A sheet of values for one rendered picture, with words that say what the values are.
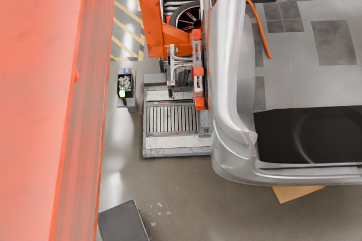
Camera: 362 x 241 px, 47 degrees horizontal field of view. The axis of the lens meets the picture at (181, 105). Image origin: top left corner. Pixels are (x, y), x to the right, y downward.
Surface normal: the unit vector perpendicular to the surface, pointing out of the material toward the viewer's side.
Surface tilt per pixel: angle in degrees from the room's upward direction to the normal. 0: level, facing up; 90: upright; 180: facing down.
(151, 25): 90
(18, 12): 0
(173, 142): 0
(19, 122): 0
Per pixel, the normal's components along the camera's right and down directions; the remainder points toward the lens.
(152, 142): -0.04, -0.51
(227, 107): -0.31, -0.31
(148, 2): 0.03, 0.86
